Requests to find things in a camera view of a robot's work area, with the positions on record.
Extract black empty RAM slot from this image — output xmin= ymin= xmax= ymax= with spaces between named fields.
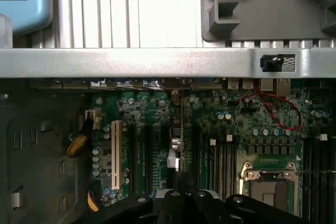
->
xmin=311 ymin=140 xmax=320 ymax=224
xmin=225 ymin=134 xmax=234 ymax=201
xmin=303 ymin=140 xmax=312 ymax=224
xmin=319 ymin=133 xmax=329 ymax=224
xmin=328 ymin=140 xmax=336 ymax=224

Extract long black expansion slot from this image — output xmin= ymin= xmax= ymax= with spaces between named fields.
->
xmin=144 ymin=124 xmax=153 ymax=194
xmin=193 ymin=124 xmax=201 ymax=185
xmin=129 ymin=124 xmax=138 ymax=195

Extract metal CPU socket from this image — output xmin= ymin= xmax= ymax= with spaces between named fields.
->
xmin=240 ymin=153 xmax=305 ymax=224

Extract short black expansion slot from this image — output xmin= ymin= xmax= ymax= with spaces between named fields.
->
xmin=160 ymin=123 xmax=169 ymax=156

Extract white expansion slot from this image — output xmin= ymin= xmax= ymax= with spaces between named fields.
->
xmin=111 ymin=120 xmax=122 ymax=190

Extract green Dell motherboard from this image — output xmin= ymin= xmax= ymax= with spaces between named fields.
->
xmin=86 ymin=78 xmax=336 ymax=224

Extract thin metal locking lever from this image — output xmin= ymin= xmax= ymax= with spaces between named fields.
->
xmin=293 ymin=170 xmax=336 ymax=176

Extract white power connector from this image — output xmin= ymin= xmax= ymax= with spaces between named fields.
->
xmin=85 ymin=108 xmax=102 ymax=130

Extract metal I/O port block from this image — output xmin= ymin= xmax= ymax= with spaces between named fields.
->
xmin=227 ymin=78 xmax=291 ymax=96

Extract silver open PC case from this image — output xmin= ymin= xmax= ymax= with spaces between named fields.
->
xmin=0 ymin=47 xmax=336 ymax=224

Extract black chassis latch knob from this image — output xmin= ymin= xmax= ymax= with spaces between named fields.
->
xmin=259 ymin=54 xmax=285 ymax=73

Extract grey plastic parts rack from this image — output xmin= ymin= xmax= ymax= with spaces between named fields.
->
xmin=201 ymin=0 xmax=336 ymax=42

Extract white translucent cylinder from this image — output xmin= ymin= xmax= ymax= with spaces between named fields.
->
xmin=0 ymin=14 xmax=13 ymax=49

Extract light blue plastic device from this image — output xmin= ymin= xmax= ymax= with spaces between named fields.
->
xmin=0 ymin=0 xmax=52 ymax=35

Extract blue yellow thin wires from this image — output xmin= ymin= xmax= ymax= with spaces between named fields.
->
xmin=87 ymin=185 xmax=102 ymax=214

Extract yellow black braided cable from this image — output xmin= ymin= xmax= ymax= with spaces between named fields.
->
xmin=66 ymin=118 xmax=95 ymax=158

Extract looped red black twisted wire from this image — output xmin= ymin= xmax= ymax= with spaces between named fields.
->
xmin=235 ymin=81 xmax=302 ymax=132

